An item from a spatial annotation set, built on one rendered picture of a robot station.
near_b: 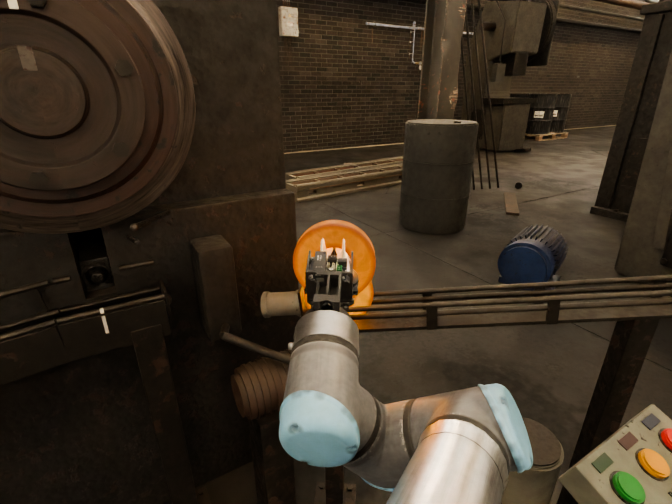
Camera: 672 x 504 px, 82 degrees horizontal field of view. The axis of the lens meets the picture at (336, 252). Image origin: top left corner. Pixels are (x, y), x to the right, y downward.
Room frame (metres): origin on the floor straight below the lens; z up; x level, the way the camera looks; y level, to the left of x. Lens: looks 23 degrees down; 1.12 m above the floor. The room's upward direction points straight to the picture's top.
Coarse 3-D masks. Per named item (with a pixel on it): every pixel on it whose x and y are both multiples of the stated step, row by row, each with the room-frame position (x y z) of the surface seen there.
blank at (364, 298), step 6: (366, 288) 0.75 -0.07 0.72; (372, 288) 0.75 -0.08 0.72; (306, 294) 0.74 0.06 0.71; (360, 294) 0.75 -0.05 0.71; (366, 294) 0.75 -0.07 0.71; (372, 294) 0.75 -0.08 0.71; (306, 300) 0.74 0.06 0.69; (354, 300) 0.75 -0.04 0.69; (360, 300) 0.75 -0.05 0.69; (366, 300) 0.75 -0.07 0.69; (348, 312) 0.75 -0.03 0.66; (354, 312) 0.75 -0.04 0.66; (360, 312) 0.75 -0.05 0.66
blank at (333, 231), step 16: (320, 224) 0.66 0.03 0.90; (336, 224) 0.65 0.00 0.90; (352, 224) 0.67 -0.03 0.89; (304, 240) 0.65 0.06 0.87; (320, 240) 0.65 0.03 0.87; (336, 240) 0.65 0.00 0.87; (352, 240) 0.65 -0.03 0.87; (368, 240) 0.65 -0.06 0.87; (304, 256) 0.65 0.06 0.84; (368, 256) 0.65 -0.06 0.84; (304, 272) 0.65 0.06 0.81; (368, 272) 0.65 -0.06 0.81
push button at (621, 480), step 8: (624, 472) 0.39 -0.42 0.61; (616, 480) 0.38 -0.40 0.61; (624, 480) 0.38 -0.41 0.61; (632, 480) 0.38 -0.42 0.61; (616, 488) 0.37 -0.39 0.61; (624, 488) 0.37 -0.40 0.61; (632, 488) 0.37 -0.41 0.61; (640, 488) 0.37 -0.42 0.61; (624, 496) 0.36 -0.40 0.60; (632, 496) 0.36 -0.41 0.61; (640, 496) 0.36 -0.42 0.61
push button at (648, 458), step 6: (642, 450) 0.43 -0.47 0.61; (648, 450) 0.43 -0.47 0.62; (642, 456) 0.42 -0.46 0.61; (648, 456) 0.42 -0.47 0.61; (654, 456) 0.42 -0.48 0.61; (660, 456) 0.42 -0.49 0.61; (642, 462) 0.41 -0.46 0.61; (648, 462) 0.41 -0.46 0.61; (654, 462) 0.41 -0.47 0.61; (660, 462) 0.41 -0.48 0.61; (666, 462) 0.41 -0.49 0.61; (648, 468) 0.40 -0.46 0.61; (654, 468) 0.40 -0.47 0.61; (660, 468) 0.40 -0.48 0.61; (666, 468) 0.40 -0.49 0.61; (654, 474) 0.40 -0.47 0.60; (660, 474) 0.40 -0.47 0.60; (666, 474) 0.40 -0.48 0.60
